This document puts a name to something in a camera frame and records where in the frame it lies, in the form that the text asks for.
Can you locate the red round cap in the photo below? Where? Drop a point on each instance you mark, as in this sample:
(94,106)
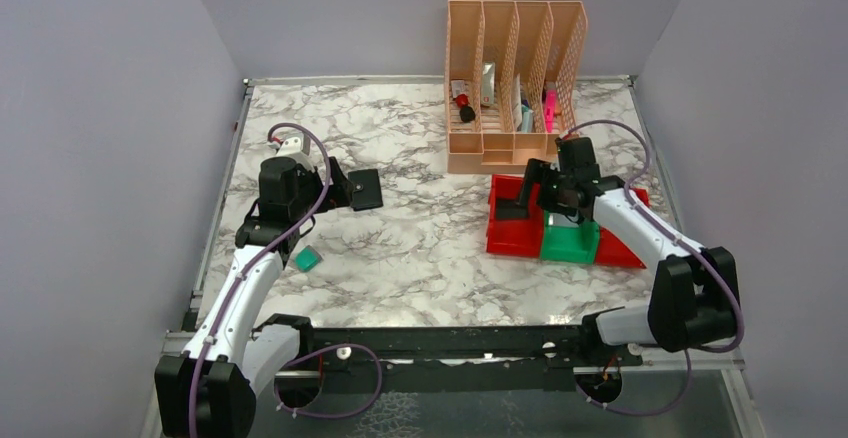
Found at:
(462,101)

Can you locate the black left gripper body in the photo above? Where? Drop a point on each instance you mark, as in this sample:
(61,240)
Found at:
(337,193)

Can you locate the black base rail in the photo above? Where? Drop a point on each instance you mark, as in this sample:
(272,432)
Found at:
(361,360)

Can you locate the right red plastic bin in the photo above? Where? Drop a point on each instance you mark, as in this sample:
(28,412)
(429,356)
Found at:
(611,251)

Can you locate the green plastic bin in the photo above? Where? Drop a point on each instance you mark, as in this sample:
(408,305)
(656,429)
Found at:
(566,241)

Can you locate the left red plastic bin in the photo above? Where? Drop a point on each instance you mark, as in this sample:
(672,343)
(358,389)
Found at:
(507,232)

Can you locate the pink highlighter pen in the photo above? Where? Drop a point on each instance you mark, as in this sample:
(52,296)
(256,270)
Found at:
(550,105)

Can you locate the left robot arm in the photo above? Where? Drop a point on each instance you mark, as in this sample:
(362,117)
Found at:
(210,388)

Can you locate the peach plastic file organizer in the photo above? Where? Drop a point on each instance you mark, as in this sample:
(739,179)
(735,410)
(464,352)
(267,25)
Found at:
(536,45)

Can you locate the light blue glue stick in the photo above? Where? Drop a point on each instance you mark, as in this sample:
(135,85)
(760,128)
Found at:
(527,122)

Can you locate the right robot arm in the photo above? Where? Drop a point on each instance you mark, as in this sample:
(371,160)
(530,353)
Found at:
(694,302)

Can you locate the black leather card holder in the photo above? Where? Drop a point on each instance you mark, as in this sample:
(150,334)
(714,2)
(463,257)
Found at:
(367,192)

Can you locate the black round cap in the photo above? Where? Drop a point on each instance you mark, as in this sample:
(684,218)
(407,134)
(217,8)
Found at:
(467,114)

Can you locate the small green eraser block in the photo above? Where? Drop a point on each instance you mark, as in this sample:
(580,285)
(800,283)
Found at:
(307,259)

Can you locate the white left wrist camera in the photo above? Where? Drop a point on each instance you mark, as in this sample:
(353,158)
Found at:
(296,147)

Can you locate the red plastic bin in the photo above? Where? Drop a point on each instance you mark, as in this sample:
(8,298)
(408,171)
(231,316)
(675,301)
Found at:
(611,251)
(507,232)

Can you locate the black card in bin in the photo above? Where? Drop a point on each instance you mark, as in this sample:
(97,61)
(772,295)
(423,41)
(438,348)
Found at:
(509,210)

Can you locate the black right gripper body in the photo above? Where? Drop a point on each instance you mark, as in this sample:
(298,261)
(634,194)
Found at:
(538,179)

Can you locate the grey white tube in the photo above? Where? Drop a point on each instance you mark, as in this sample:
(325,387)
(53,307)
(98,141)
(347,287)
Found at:
(488,79)

